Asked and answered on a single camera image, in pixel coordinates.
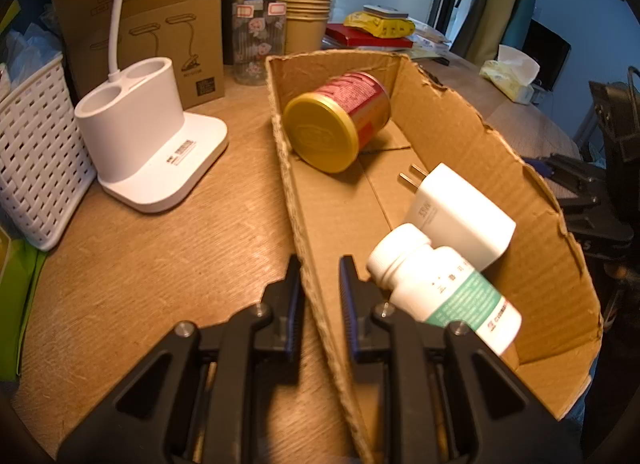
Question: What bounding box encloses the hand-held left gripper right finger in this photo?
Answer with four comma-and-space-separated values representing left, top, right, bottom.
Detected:
339, 255, 583, 464

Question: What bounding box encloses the black computer monitor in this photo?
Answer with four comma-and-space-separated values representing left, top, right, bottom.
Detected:
522, 18, 572, 92

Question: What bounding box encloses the cardboard box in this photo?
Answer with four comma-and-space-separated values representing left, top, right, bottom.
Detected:
265, 48, 603, 464

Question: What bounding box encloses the white desk lamp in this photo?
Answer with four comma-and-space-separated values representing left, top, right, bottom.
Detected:
75, 0, 230, 215

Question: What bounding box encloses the clear bluish plastic bag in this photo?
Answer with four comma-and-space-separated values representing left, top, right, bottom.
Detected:
0, 21, 66, 89

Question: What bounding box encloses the white plastic packet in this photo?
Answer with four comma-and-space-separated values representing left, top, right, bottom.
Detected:
410, 26, 453, 52

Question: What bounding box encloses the yellow printed packet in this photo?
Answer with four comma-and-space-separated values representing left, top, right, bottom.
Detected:
343, 11, 416, 39

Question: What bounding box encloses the white plug charger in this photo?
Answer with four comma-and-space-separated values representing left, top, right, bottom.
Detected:
398, 162, 517, 275

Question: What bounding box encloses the stack of brown paper cups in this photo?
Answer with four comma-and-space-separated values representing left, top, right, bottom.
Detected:
275, 0, 333, 55

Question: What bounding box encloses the red book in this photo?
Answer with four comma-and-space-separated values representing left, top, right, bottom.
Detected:
325, 22, 415, 50

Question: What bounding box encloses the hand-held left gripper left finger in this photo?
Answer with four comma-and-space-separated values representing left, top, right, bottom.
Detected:
56, 254, 307, 464

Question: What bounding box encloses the white woven plastic basket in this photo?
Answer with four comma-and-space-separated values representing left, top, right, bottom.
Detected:
0, 51, 97, 251

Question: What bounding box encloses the brown lamp packaging box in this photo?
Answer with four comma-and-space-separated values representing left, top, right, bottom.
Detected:
51, 0, 235, 110

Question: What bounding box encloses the green packaging box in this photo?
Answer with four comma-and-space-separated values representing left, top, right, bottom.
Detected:
0, 224, 48, 382

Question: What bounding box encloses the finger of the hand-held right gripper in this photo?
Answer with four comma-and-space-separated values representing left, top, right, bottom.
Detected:
522, 154, 608, 205
555, 194, 636, 259

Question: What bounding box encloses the yellow tissue pack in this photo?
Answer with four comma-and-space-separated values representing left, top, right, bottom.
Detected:
479, 44, 541, 104

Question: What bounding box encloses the white pill bottle green label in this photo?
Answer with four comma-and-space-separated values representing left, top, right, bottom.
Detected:
366, 224, 522, 357

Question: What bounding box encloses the glass cup with stickers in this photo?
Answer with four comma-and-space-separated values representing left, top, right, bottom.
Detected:
232, 0, 288, 87

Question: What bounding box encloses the flat grey device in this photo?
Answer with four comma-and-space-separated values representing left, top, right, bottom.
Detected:
363, 4, 408, 19

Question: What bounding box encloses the red can with gold lid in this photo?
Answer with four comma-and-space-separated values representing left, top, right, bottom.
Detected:
283, 72, 392, 173

